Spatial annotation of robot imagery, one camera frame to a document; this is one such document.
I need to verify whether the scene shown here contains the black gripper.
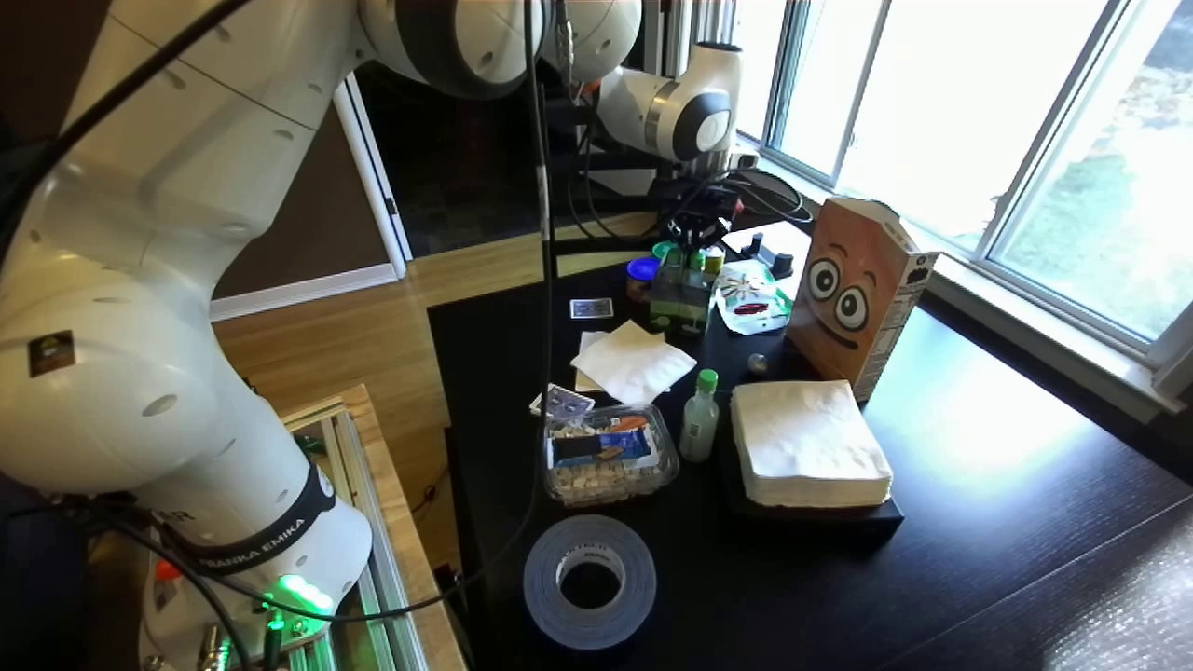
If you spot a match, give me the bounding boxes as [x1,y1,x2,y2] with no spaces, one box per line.
[668,168,754,250]

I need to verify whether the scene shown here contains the cardboard bottle carrier box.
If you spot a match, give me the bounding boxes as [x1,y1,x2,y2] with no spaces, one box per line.
[643,255,723,335]

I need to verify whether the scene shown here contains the printed paper flyer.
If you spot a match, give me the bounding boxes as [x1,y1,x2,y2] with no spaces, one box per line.
[716,255,800,341]

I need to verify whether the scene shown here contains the black wooden chair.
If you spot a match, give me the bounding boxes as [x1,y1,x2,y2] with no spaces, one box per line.
[537,215,663,289]

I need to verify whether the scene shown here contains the white paper napkin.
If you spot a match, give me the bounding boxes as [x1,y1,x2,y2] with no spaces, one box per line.
[570,328,616,401]
[565,319,699,415]

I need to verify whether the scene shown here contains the brown paper bag with face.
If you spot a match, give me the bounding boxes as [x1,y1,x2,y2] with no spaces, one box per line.
[783,194,942,408]

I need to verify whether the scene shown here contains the clear bottle with green cap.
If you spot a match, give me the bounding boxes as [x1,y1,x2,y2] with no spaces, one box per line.
[676,365,726,466]

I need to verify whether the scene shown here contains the blue playing card deck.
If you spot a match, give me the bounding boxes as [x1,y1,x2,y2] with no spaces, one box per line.
[524,382,600,433]

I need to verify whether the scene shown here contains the clear plastic clamshell container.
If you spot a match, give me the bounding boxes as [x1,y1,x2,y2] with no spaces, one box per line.
[532,402,686,511]

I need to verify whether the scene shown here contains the white window frame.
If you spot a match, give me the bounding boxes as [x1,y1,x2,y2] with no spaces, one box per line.
[686,0,1193,402]

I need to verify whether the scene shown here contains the grey duct tape roll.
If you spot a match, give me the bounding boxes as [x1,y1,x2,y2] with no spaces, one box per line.
[518,511,663,658]

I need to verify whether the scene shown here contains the wooden robot mount platform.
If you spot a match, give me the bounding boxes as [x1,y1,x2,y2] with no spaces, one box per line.
[278,382,471,671]

